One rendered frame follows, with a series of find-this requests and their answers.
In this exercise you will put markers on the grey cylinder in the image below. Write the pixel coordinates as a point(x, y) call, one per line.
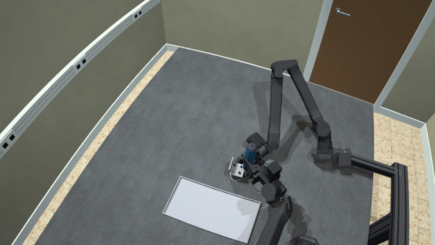
point(234, 178)

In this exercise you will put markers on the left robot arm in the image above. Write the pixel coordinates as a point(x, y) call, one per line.
point(279, 212)

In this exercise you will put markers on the white l-shaped bracket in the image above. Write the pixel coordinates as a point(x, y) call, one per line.
point(234, 170)

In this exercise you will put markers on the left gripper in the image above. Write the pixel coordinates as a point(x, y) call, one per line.
point(255, 172)

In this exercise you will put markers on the white shallow rectangular tray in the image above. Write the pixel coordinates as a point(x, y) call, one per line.
point(212, 209)

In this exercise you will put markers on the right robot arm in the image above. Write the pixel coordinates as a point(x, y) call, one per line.
point(319, 126)

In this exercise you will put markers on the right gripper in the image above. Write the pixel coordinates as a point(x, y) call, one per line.
point(240, 161)

